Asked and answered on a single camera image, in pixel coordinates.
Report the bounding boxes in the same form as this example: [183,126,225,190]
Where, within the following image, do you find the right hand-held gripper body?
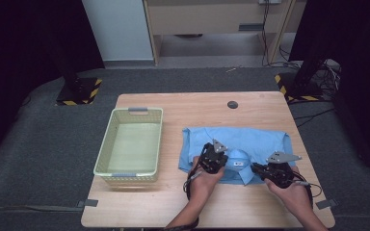
[264,150,303,190]

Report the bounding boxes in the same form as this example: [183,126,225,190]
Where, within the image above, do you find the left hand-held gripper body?
[199,138,229,175]

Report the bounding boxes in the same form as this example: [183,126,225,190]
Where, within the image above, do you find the light blue short-sleeved shirt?
[177,126,296,187]

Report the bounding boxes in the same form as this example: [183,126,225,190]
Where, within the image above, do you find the light green plastic basket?
[92,107,164,188]

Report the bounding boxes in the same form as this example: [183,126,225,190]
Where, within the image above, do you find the person's right hand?
[264,166,314,213]

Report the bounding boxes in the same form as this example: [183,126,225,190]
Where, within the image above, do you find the person's left hand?
[188,156,226,207]

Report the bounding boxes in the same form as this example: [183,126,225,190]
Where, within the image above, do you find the grey tape piece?
[315,198,338,210]
[76,198,99,209]

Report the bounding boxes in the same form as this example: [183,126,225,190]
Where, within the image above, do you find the black stand with striped base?
[56,57,104,107]
[274,57,327,103]

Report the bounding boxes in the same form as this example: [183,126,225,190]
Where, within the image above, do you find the black curtain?
[0,0,105,176]
[288,0,370,176]

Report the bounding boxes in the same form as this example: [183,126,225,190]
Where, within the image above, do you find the white partition panel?
[80,0,155,62]

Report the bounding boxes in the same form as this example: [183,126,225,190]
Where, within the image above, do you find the right hand-held gripper cable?
[290,171,324,210]

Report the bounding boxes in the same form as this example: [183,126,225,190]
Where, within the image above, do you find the black floor cable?
[293,107,336,128]

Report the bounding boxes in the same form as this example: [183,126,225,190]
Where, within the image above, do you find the bundle of floor cables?
[317,59,343,94]

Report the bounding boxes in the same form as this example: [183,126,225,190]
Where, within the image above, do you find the black hanging desk cables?
[261,3,303,69]

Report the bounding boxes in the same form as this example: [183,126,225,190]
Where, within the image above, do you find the grey drawer handle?
[238,22,265,33]

